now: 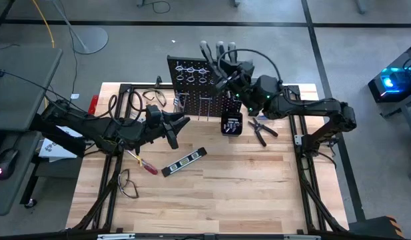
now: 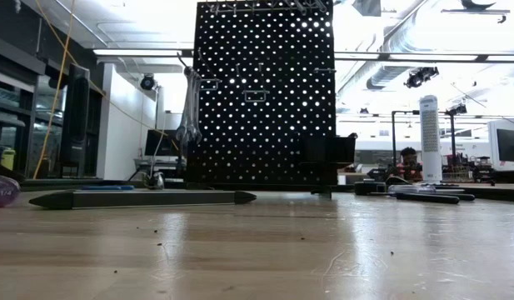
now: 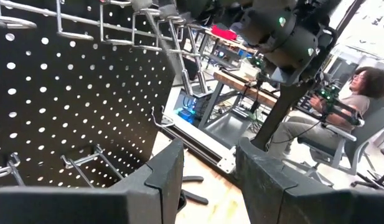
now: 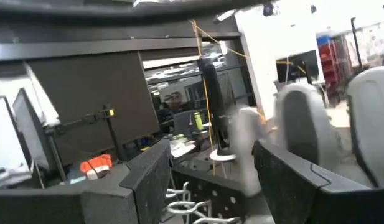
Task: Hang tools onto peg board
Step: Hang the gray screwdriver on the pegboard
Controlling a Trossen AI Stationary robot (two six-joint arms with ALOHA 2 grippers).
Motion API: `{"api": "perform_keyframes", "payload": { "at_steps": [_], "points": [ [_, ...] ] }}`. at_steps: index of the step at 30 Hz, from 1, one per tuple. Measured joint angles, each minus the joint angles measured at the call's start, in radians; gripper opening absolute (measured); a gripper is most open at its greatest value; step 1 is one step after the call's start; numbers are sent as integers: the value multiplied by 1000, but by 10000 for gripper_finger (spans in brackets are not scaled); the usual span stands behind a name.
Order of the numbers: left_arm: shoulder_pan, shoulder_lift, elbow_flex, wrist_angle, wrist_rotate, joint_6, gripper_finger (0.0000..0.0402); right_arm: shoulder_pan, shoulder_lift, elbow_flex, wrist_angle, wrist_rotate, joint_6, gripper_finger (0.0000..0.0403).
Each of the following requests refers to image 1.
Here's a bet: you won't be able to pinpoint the grey handled screwdriver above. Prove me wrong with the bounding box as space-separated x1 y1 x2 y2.
199 40 215 67

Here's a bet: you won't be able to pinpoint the silver double prong peg hook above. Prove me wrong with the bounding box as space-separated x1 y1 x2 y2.
173 93 189 113
197 95 212 123

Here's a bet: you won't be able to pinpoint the yellow cable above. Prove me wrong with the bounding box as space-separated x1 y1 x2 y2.
31 0 56 119

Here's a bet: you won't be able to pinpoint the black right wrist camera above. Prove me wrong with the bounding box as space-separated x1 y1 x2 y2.
237 59 256 81

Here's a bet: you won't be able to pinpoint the black torpedo level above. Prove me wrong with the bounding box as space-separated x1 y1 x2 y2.
161 147 208 178

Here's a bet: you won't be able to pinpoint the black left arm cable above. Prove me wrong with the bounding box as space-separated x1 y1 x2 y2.
107 90 145 121

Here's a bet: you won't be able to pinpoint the black metal pegboard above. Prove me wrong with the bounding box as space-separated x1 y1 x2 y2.
166 55 253 118

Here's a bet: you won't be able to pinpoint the computer case with coloured lights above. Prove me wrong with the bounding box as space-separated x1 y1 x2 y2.
367 45 411 104

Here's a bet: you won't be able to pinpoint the black computer mouse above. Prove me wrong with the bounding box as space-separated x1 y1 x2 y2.
0 147 20 181

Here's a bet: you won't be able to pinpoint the yellow-black striped box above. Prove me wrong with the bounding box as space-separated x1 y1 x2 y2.
347 215 405 239

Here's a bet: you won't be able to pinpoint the black aluminium table frame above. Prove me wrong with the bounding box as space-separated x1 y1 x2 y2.
65 75 350 234

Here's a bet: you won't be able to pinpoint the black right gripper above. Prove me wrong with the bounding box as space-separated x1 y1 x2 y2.
208 58 256 100

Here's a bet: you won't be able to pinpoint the black handled pliers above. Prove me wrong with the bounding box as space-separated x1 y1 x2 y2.
247 117 279 148

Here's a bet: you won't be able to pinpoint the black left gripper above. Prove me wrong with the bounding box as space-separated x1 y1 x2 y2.
138 111 192 150

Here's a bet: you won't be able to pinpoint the grey desk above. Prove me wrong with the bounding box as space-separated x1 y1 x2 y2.
0 45 64 216

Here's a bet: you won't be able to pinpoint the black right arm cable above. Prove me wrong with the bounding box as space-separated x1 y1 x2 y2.
217 48 283 85

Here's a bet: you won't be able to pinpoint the silver double ring tool holder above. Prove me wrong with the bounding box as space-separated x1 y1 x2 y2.
175 65 186 83
197 67 208 85
186 66 197 84

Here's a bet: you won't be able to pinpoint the white printed paper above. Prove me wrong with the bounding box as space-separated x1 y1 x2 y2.
37 125 85 163

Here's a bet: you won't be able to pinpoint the clear safety glasses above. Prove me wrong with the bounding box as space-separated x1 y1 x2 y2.
141 89 167 109
117 168 140 200

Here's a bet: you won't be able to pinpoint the grey handled nut driver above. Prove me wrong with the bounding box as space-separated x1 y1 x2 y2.
227 41 238 65
215 40 226 61

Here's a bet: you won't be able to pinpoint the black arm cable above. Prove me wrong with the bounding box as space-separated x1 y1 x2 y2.
107 90 145 121
217 48 283 85

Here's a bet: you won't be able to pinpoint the black plastic bin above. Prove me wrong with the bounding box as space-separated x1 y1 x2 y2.
220 111 244 137

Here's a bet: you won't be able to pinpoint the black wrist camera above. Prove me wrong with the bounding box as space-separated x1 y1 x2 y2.
237 59 256 81
145 104 163 126

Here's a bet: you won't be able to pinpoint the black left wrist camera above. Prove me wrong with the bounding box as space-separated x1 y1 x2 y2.
145 104 163 126

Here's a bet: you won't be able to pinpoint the red box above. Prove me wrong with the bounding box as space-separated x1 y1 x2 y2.
87 94 100 116

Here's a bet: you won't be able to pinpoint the translucent red handled screwdriver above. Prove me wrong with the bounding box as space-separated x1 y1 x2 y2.
126 149 159 176

